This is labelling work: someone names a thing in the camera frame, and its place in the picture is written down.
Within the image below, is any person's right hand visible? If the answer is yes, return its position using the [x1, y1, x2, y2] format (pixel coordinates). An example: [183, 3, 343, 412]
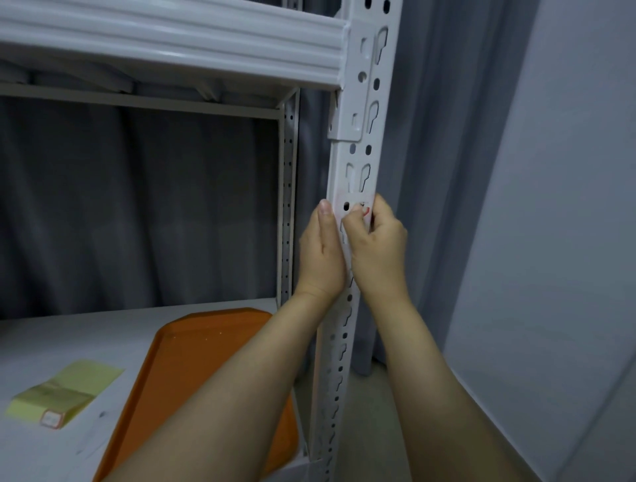
[342, 194, 409, 302]

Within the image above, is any person's left forearm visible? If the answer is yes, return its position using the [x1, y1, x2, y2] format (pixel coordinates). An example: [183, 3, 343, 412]
[102, 289, 345, 482]

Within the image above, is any yellow folded paper packet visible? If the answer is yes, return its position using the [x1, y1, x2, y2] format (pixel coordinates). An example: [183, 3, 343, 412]
[4, 360, 125, 431]

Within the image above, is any white ribbed rack beam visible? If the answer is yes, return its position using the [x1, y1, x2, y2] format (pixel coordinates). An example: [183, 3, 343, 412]
[0, 0, 376, 142]

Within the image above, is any orange plastic tray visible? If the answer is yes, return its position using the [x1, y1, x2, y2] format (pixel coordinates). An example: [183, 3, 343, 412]
[92, 307, 301, 482]

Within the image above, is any white thin rack crossbar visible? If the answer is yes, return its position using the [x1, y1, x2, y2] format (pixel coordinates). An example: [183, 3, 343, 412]
[0, 82, 285, 120]

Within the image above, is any person's right forearm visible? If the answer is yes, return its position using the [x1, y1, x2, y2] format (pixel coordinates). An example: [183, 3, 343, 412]
[355, 288, 543, 482]

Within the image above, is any person's left hand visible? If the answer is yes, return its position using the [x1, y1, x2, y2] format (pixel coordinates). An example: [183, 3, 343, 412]
[295, 199, 347, 302]

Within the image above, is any grey curtain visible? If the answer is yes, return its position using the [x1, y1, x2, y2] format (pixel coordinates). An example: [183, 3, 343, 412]
[0, 0, 540, 365]

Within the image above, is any white slim perforated rack post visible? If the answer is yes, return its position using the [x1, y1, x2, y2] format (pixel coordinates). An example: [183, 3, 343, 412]
[275, 88, 302, 310]

